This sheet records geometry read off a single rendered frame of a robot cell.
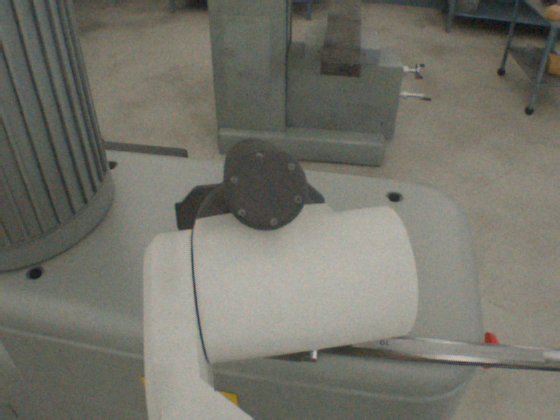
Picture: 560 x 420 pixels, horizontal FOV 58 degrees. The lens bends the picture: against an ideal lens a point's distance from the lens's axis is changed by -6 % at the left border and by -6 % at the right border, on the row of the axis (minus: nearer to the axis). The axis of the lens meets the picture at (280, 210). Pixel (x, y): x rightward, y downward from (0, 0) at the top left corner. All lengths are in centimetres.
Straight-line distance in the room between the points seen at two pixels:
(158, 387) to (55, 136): 30
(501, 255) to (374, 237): 318
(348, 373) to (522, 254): 308
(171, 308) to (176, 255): 3
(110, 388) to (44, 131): 25
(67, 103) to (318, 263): 31
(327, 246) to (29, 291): 33
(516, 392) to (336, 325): 259
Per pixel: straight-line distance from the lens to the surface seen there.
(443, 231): 53
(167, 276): 23
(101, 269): 50
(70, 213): 52
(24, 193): 48
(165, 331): 22
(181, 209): 43
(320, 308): 23
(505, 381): 282
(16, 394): 71
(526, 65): 518
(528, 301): 321
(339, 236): 24
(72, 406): 64
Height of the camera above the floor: 224
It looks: 40 degrees down
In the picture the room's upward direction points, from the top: straight up
